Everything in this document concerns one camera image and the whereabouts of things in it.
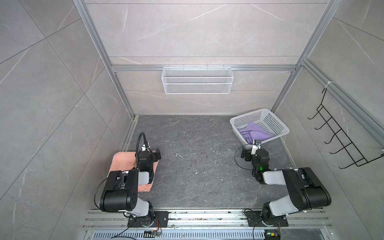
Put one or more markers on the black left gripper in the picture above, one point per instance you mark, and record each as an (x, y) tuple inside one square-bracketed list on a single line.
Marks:
[(154, 154)]

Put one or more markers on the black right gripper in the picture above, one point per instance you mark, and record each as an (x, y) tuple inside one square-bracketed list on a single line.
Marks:
[(247, 153)]

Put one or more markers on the purple t-shirt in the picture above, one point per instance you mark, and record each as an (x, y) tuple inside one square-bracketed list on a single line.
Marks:
[(254, 132)]

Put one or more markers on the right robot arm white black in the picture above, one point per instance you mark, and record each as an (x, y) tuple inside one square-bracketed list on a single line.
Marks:
[(305, 190)]

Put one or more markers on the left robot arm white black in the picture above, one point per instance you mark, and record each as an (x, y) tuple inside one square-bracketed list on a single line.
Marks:
[(127, 177)]

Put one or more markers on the pink folded t-shirt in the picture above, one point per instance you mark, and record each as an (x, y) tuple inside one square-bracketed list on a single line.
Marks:
[(126, 161)]

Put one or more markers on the white plastic laundry basket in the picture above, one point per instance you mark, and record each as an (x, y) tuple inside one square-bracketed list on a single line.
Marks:
[(260, 125)]

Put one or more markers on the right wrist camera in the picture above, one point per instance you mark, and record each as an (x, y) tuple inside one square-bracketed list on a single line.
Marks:
[(257, 145)]

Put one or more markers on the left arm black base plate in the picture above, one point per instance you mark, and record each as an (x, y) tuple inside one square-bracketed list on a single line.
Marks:
[(158, 218)]

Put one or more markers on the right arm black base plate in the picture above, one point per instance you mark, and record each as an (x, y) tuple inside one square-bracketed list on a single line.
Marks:
[(258, 219)]

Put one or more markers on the white wire mesh wall basket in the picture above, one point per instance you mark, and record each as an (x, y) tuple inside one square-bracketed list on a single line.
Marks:
[(197, 80)]

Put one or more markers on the aluminium rail base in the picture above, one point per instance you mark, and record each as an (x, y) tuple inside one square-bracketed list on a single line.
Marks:
[(207, 224)]

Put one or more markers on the black wire hook rack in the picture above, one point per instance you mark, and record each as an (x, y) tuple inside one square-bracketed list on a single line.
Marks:
[(347, 145)]

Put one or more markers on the aluminium frame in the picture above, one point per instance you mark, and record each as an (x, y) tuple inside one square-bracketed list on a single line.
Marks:
[(372, 126)]

